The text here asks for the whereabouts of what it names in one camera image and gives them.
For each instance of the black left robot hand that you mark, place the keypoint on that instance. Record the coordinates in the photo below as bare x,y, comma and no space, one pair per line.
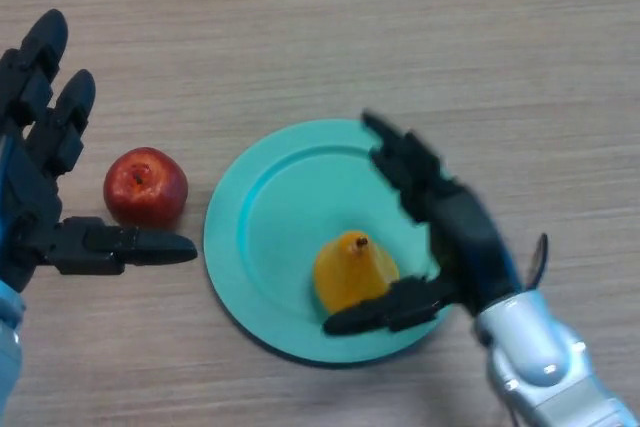
32,197

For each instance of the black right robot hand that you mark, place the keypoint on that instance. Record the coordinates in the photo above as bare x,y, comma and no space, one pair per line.
460,232

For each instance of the yellow pear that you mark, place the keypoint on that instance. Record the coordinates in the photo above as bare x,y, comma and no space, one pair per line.
350,272

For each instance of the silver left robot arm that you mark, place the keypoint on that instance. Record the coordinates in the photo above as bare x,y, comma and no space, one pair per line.
7,347

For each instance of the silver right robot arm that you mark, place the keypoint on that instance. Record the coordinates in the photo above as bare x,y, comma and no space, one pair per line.
545,357

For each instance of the green round plate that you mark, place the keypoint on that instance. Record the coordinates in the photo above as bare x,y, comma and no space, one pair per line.
280,242

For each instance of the red apple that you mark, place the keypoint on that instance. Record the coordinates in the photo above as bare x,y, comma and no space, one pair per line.
145,187

